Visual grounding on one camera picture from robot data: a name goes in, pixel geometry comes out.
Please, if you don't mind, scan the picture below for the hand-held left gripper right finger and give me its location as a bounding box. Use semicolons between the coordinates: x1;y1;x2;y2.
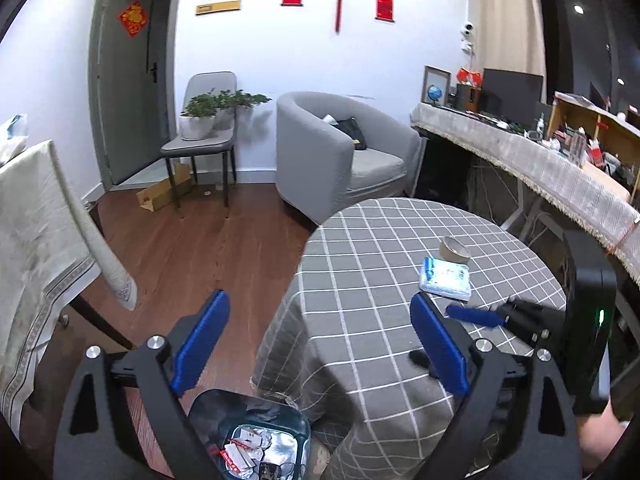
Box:
410;292;583;480

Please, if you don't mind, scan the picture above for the picture frame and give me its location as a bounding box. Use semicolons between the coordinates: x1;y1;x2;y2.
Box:
421;65;452;106

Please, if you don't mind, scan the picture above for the grey armchair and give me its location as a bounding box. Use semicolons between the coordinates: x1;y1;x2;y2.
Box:
276;91;422;226

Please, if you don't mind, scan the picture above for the round table grey checked cloth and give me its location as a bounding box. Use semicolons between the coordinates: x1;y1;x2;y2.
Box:
250;197;568;480

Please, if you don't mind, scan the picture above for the blue tissue pack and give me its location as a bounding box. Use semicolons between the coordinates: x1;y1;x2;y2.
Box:
419;256;473;302

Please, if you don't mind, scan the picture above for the grey dining chair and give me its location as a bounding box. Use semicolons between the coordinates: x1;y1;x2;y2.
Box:
160;71;238;208

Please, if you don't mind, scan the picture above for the long desk beige cloth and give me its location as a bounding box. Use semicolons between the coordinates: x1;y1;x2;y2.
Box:
410;102;640;286

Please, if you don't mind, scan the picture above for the brown tape roll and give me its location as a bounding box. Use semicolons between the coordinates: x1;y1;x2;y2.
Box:
439;236;471;264

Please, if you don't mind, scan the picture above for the flat cardboard box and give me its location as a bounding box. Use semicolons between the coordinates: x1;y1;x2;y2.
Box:
137;162;193;212

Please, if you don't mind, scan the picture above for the dark trash bin with liner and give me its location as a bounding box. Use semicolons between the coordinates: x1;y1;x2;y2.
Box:
187;388;312;480

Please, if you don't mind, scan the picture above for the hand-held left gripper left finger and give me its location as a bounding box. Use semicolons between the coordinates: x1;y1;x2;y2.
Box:
52;288;232;480

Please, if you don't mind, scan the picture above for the beige curtain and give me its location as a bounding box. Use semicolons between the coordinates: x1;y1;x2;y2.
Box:
467;0;546;78

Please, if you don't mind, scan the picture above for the wooden desk shelf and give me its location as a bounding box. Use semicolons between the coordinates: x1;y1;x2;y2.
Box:
545;91;640;186

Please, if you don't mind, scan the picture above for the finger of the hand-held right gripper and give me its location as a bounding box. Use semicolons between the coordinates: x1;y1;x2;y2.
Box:
446;299;567;357

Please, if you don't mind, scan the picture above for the brown wooden box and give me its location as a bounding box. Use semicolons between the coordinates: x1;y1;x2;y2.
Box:
455;83;482;112

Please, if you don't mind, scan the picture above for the person's right forearm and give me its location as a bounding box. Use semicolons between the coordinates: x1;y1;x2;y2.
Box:
575;399;632;473

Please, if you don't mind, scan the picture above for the pile of white wrappers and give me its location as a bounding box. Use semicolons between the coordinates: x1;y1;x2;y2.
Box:
212;422;301;480

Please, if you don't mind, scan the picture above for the red door decoration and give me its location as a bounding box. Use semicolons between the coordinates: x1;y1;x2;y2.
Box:
117;1;151;38

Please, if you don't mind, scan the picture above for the black monitor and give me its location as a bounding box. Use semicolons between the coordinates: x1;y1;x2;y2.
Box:
481;67;544;116

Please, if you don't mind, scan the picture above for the bonsai plant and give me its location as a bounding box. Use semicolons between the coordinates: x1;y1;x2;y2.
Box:
212;89;273;128

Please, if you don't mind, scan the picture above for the table with beige cloth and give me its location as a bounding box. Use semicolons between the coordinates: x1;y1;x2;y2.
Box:
0;140;138;411

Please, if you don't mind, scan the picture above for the grey door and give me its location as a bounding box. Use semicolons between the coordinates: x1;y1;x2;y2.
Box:
89;0;178;192

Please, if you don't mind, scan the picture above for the white plastic bag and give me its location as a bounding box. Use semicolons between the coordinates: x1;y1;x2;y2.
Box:
0;114;28;166

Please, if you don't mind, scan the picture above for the black cushion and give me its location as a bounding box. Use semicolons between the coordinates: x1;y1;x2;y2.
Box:
336;117;368;152

